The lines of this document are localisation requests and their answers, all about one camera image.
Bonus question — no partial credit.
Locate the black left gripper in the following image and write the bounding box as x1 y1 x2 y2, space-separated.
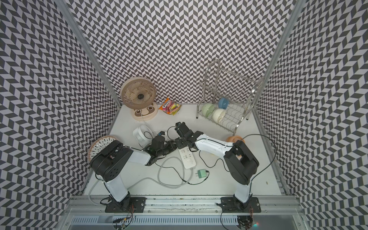
157 141 178 158

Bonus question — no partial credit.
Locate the white power strip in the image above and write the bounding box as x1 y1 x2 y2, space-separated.
178 147 196 169

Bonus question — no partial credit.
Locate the green usb charger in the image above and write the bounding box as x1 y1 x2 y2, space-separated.
197 169 208 178

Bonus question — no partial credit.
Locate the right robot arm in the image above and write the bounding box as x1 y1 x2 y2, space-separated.
175 127 259 204

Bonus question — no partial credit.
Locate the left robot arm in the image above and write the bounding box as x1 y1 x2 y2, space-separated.
88 135 177 203

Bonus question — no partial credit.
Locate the small white fan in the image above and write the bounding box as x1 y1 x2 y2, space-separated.
133 125 156 147

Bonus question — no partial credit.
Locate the beige raccoon desk fan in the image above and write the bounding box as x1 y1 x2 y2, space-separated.
120 77 158 122

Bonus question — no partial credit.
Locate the colourful candy bag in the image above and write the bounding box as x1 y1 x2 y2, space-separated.
159 98 182 115

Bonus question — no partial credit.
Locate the green ceramic bowl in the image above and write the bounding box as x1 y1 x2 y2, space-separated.
202 103 216 119

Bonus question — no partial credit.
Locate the cream ceramic bowl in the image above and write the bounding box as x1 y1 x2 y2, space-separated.
212 108 226 124

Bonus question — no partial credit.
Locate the blue ceramic bowl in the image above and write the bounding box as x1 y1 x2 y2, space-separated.
218 97 230 110

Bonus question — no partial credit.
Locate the steel dish rack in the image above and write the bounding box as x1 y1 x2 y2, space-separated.
195 59 265 135

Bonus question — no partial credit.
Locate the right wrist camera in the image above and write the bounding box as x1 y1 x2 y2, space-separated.
174 122 193 139

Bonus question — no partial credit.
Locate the black usb cable of yellow charger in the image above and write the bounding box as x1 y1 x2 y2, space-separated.
198 149 231 173

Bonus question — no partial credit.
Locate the thin black usb cable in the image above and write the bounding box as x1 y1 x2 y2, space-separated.
143 130 210 186

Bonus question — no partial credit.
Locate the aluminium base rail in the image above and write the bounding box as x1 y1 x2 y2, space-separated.
56 195 310 230

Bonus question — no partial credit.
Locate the aluminium corner post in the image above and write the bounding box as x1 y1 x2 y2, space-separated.
54 0 121 108
254 0 306 107

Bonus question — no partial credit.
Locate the aluminium right corner post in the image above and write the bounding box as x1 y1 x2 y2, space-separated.
254 0 306 107

